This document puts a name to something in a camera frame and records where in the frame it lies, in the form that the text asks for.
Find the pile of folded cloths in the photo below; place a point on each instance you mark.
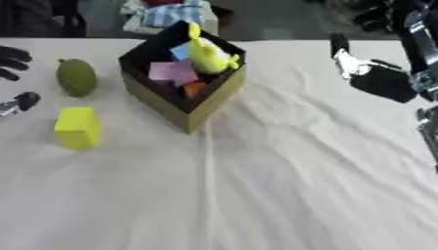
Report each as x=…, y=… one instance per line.
x=168, y=14

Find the purple block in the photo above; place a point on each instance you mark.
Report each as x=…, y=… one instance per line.
x=172, y=71

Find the green toy fruit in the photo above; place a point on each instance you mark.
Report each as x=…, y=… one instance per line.
x=76, y=77

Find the dark chair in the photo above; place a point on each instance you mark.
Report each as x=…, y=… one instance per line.
x=43, y=18

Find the tan cardboard box black inside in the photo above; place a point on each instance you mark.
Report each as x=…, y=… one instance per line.
x=188, y=97

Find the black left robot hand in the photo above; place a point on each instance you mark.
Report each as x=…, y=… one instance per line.
x=12, y=62

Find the orange block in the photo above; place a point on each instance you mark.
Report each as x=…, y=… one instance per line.
x=194, y=89

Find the yellow-green soft toy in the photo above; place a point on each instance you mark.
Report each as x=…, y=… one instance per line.
x=206, y=55

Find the yellow block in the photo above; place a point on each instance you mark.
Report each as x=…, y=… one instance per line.
x=77, y=127

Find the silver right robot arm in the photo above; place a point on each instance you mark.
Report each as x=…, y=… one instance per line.
x=419, y=49

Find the blue block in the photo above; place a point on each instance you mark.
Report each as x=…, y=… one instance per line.
x=180, y=51

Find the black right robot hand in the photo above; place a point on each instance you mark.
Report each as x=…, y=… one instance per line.
x=381, y=79

